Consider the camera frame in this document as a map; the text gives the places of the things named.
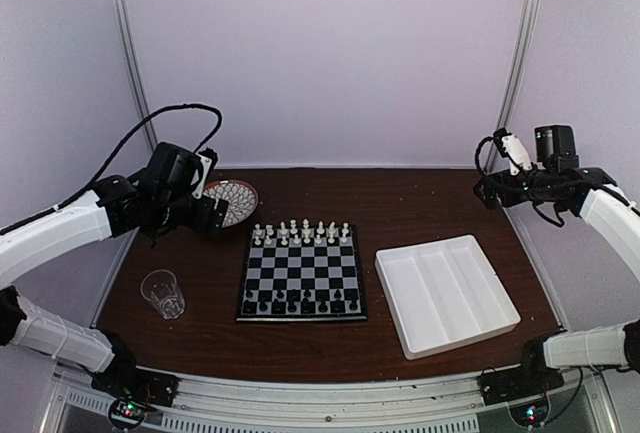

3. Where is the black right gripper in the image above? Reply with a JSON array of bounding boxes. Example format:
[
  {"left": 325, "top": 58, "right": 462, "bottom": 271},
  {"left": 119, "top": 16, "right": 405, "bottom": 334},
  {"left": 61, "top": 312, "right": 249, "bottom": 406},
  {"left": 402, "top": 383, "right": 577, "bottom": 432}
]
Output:
[{"left": 473, "top": 163, "right": 556, "bottom": 210}]

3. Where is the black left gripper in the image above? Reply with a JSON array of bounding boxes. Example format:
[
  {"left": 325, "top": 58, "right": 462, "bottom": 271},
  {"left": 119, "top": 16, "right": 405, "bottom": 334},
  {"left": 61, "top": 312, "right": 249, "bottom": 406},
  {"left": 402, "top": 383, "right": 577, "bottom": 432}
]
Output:
[{"left": 152, "top": 191, "right": 228, "bottom": 235}]

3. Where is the black white chessboard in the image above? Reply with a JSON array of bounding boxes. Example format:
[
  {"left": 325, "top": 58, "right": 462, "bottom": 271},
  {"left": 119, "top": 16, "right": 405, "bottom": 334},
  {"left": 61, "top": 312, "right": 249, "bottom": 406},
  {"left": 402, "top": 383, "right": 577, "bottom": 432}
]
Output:
[{"left": 236, "top": 222, "right": 368, "bottom": 322}]

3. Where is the white plastic tray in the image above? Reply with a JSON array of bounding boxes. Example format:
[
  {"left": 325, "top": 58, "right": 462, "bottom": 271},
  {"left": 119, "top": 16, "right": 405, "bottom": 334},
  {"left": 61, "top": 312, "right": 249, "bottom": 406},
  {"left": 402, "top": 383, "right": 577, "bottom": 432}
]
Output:
[{"left": 375, "top": 235, "right": 521, "bottom": 360}]

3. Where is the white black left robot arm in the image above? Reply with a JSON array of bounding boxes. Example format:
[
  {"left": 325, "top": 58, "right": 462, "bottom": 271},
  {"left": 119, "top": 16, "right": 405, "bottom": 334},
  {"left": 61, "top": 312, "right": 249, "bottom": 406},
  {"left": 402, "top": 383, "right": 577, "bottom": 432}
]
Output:
[{"left": 1, "top": 142, "right": 228, "bottom": 397}]

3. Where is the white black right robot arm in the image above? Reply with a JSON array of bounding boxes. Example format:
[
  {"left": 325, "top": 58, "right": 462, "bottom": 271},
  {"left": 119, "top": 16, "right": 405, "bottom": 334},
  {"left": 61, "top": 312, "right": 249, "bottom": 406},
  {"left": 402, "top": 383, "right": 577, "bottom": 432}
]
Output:
[{"left": 474, "top": 125, "right": 639, "bottom": 395}]

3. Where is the white chess bishop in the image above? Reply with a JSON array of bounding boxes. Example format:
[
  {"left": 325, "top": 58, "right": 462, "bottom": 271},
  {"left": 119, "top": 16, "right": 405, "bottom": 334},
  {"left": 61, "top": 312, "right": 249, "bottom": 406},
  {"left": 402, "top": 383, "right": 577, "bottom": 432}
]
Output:
[{"left": 279, "top": 222, "right": 289, "bottom": 238}]

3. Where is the white chess king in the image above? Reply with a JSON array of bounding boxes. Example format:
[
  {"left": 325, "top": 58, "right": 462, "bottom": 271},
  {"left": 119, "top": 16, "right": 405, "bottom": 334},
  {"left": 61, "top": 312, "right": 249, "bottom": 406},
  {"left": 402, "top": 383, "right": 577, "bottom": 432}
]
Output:
[{"left": 302, "top": 219, "right": 311, "bottom": 238}]

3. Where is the floral ceramic plate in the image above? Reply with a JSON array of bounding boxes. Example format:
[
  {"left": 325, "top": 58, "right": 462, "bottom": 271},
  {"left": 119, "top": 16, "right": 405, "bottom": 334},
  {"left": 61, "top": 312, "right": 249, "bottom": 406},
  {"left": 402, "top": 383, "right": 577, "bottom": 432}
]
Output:
[{"left": 203, "top": 180, "right": 258, "bottom": 228}]

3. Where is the clear drinking glass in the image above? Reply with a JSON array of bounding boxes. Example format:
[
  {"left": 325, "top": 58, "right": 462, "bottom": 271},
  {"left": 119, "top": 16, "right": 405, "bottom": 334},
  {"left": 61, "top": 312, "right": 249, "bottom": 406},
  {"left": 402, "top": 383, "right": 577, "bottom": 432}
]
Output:
[{"left": 140, "top": 269, "right": 186, "bottom": 320}]

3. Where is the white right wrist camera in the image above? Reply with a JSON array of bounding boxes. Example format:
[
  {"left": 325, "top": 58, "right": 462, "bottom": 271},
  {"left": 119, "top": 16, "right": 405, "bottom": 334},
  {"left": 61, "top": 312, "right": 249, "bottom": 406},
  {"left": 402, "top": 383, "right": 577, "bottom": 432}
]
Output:
[{"left": 493, "top": 128, "right": 533, "bottom": 176}]

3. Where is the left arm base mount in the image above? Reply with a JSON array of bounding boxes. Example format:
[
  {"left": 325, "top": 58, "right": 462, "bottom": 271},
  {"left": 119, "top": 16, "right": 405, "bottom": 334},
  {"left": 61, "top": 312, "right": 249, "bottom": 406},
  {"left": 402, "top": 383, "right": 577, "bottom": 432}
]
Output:
[{"left": 88, "top": 369, "right": 179, "bottom": 431}]

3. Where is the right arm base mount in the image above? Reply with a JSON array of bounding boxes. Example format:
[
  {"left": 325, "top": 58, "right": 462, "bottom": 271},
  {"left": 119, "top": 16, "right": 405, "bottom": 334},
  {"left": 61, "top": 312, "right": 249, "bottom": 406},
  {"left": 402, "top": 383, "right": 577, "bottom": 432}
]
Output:
[{"left": 478, "top": 366, "right": 564, "bottom": 430}]

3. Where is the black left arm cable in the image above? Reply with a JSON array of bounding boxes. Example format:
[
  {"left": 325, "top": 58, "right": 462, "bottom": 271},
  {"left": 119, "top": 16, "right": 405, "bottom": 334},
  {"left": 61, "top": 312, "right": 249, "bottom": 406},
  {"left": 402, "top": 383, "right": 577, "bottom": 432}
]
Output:
[{"left": 0, "top": 104, "right": 224, "bottom": 239}]

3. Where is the right aluminium frame post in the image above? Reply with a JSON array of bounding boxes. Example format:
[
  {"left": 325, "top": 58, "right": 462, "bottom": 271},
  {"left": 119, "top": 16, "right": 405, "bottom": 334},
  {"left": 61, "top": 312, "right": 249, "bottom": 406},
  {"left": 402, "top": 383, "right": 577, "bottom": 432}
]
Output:
[{"left": 497, "top": 0, "right": 541, "bottom": 128}]

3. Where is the aluminium frame post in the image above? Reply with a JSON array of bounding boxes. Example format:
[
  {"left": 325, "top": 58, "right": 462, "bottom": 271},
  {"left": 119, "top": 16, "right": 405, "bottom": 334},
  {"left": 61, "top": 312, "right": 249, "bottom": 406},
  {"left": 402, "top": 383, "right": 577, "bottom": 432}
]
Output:
[
  {"left": 112, "top": 0, "right": 151, "bottom": 120},
  {"left": 497, "top": 0, "right": 541, "bottom": 128}
]

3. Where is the front aluminium rail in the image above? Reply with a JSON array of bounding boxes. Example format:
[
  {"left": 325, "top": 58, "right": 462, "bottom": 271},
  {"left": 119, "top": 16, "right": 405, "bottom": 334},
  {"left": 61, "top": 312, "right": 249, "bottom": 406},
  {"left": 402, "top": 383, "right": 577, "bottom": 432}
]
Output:
[{"left": 39, "top": 367, "right": 616, "bottom": 433}]

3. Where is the left aluminium frame post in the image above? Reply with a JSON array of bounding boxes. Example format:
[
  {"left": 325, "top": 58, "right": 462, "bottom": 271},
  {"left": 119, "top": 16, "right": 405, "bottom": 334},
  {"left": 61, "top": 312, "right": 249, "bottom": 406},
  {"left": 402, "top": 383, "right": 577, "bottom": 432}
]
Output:
[{"left": 112, "top": 0, "right": 151, "bottom": 120}]

